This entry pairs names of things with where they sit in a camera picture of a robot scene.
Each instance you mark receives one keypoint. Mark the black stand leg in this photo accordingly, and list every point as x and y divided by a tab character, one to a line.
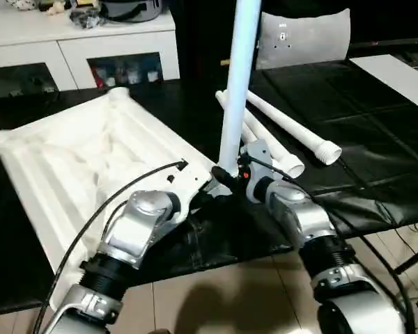
414	263

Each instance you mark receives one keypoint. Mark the white plastic table leg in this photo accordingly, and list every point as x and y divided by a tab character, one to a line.
253	136
237	69
292	129
282	158

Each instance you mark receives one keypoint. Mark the grey cushion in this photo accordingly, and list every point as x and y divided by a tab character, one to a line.
303	38

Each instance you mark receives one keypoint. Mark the white plastic table top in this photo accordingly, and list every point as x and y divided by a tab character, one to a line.
70	153

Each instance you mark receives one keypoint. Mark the dark round appliance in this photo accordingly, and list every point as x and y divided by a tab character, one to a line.
132	8

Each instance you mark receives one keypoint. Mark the white glass-door cabinet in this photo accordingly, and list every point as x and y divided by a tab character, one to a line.
56	42

